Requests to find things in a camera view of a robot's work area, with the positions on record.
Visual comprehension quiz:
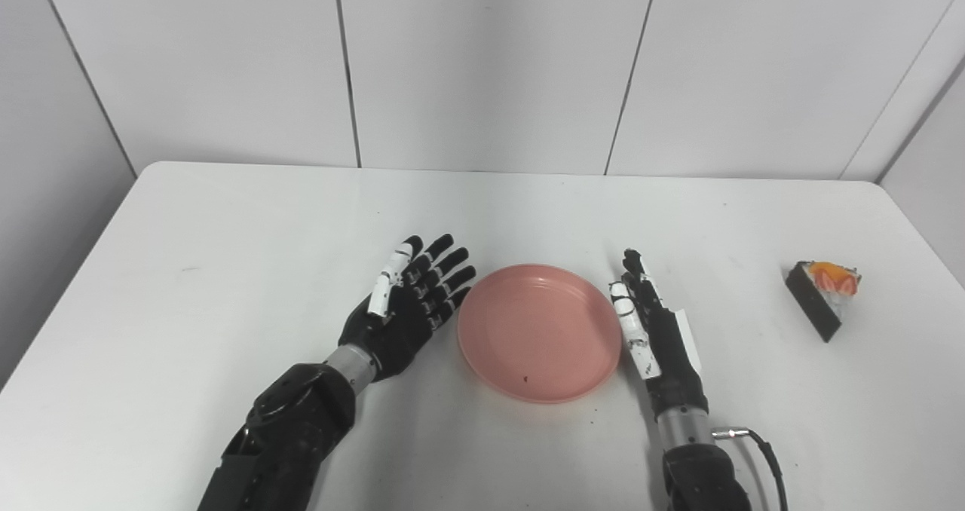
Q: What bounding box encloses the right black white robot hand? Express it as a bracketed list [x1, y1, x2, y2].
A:
[609, 249, 709, 420]

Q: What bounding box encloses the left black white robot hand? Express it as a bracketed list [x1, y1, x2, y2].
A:
[338, 234, 477, 382]

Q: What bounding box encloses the pink round plate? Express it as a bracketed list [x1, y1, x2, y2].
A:
[457, 263, 623, 404]

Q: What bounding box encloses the fruit topped cake slice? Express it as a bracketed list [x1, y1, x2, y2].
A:
[785, 261, 862, 343]

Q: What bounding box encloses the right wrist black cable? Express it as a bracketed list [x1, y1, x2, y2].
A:
[712, 427, 789, 511]

